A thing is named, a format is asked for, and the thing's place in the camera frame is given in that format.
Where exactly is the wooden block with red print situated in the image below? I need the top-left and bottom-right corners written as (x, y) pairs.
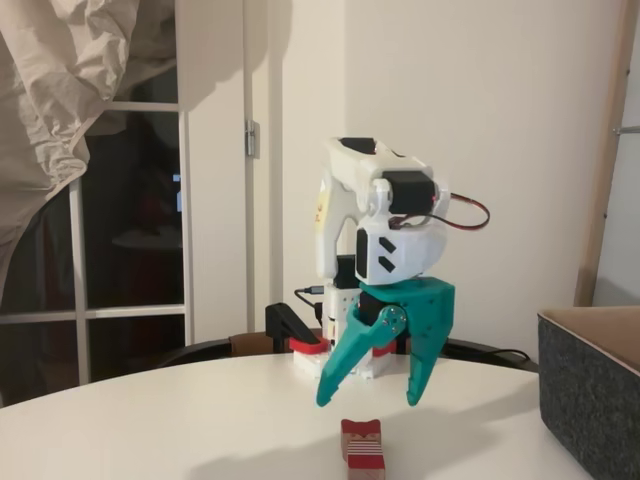
top-left (339, 418), bottom-right (387, 480)

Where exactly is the dark grey felt box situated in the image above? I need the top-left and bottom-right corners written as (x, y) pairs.
top-left (537, 305), bottom-right (640, 480)

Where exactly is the dark brown chair back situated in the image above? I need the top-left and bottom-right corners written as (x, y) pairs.
top-left (164, 327), bottom-right (541, 374)

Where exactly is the silver door hinge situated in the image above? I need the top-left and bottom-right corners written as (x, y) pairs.
top-left (244, 119), bottom-right (261, 159)

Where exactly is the beige crumpled curtain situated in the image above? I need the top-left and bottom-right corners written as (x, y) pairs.
top-left (0, 0), bottom-right (179, 311)

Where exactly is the black USB cable grey plug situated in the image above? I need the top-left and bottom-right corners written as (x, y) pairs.
top-left (293, 284), bottom-right (329, 326)

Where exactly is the white window door frame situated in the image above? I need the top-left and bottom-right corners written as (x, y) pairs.
top-left (68, 0), bottom-right (284, 386)

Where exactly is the light wooden shelf frame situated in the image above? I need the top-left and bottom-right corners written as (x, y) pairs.
top-left (574, 0), bottom-right (640, 309)

